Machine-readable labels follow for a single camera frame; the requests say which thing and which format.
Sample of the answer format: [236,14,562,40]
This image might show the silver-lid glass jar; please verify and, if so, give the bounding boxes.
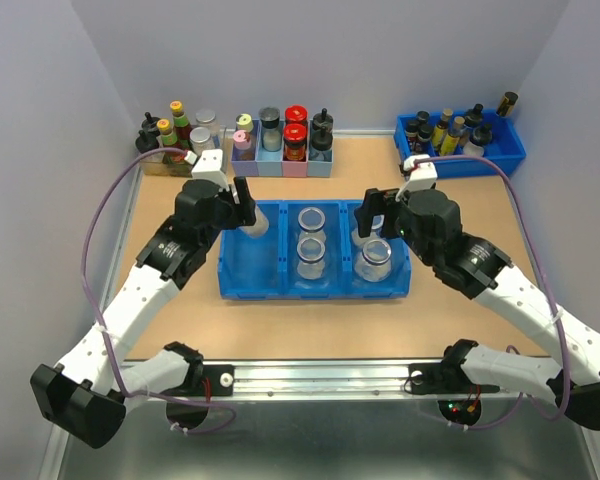
[240,205,269,238]

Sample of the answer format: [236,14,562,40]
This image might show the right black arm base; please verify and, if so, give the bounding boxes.
[403,363,463,395]

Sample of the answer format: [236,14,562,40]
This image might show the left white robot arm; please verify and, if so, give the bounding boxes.
[30,177,256,449]

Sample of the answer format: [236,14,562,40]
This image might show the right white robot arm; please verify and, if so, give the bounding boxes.
[355,189,600,431]

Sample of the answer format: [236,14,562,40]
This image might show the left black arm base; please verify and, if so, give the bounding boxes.
[174,363,235,397]

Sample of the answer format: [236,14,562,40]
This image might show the clear plastic organizer tray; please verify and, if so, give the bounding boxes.
[135,124,227,179]

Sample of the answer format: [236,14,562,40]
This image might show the pastel four-slot organizer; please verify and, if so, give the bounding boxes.
[230,120,334,178]

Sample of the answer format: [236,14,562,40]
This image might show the silver-lid jar front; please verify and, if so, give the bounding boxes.
[189,126,217,156]

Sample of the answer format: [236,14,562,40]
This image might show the pink-cap small bottle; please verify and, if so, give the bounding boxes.
[233,129,255,161]

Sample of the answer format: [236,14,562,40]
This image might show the yellow-cap sauce bottle front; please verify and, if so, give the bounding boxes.
[157,118,190,177]

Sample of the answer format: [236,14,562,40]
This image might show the yellow-cap sauce bottle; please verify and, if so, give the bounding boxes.
[170,100,193,150]
[157,118,190,177]

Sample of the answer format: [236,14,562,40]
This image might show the grey-lid salt shaker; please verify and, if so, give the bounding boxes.
[259,106,282,152]

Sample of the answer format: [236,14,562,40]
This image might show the blue three-compartment bin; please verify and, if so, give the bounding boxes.
[217,200,411,300]

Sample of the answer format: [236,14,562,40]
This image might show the yellow oil bottle front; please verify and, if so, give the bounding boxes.
[438,116,465,156]

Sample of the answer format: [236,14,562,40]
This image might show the yellow oil bottle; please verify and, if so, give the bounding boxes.
[438,116,465,156]
[431,108,454,152]

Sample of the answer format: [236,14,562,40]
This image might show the black-top dispenser bottle front left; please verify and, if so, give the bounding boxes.
[135,130,163,164]

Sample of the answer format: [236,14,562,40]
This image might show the black-top dispenser bottle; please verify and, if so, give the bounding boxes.
[141,112,160,137]
[135,130,163,164]

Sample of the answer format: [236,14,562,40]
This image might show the yellow-cap sauce bottle back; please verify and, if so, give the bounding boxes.
[170,100,193,150]

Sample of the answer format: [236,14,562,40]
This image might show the red-lid sauce jar front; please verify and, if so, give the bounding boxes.
[283,123,307,162]

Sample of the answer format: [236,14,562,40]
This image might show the red-lid sauce jar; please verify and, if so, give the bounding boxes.
[283,123,307,162]
[285,104,308,127]

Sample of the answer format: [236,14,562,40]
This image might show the silver-lid jar back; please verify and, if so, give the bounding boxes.
[195,108,220,148]

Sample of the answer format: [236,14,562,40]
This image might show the yellow-cap small bottle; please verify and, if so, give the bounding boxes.
[235,113,254,133]

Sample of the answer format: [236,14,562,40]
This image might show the dark spice bottle front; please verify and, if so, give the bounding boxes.
[405,119,433,155]

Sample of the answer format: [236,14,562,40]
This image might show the dark spice bottle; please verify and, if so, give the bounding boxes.
[405,119,433,155]
[416,110,430,125]

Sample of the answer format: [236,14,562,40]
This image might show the yellow oil bottle back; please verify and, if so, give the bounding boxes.
[431,108,454,152]

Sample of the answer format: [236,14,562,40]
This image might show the black-top cruet back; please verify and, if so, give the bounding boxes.
[311,108,334,132]

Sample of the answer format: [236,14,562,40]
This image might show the black-top dispenser bottle back left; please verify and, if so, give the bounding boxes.
[141,112,160,137]

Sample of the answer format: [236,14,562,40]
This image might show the black-top white cruet front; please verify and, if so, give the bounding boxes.
[463,123,493,157]

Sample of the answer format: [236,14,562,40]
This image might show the dark spice bottle back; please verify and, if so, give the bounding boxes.
[416,110,430,125]

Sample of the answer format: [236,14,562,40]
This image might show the red-lid sauce jar back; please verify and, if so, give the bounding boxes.
[285,104,308,127]

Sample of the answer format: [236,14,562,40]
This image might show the blue tray at back right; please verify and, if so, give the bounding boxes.
[393,109,526,179]

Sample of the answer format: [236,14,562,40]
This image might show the black-top cruet in tray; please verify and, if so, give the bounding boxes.
[464,103,484,129]

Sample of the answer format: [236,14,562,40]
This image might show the gold black bottle in corner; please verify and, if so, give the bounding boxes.
[495,91,519,118]

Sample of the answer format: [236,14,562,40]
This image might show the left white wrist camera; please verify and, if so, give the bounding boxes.
[184,149,229,190]

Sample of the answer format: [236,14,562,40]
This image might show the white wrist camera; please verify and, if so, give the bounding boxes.
[396,154,438,200]
[184,149,229,190]

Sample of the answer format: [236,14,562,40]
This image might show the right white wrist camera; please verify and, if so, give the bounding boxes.
[396,154,438,200]

